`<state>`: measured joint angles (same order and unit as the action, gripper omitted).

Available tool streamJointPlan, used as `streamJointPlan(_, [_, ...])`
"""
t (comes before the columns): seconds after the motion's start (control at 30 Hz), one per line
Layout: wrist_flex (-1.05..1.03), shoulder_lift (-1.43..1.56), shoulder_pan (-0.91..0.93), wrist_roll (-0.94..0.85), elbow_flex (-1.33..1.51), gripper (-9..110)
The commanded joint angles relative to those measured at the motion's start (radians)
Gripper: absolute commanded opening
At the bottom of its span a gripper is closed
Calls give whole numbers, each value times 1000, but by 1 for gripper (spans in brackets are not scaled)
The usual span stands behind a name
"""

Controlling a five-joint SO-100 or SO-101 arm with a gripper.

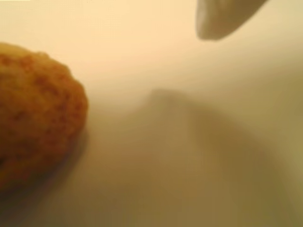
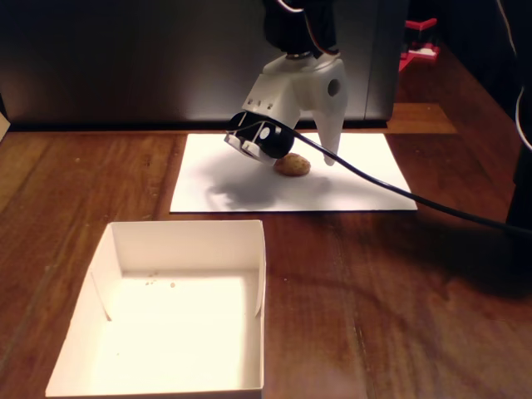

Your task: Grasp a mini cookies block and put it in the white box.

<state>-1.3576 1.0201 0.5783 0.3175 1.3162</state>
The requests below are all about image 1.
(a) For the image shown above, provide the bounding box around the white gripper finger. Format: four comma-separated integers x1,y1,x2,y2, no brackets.
195,0,268,42

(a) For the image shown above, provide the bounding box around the round mini cookie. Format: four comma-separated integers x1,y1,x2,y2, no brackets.
0,42,89,191

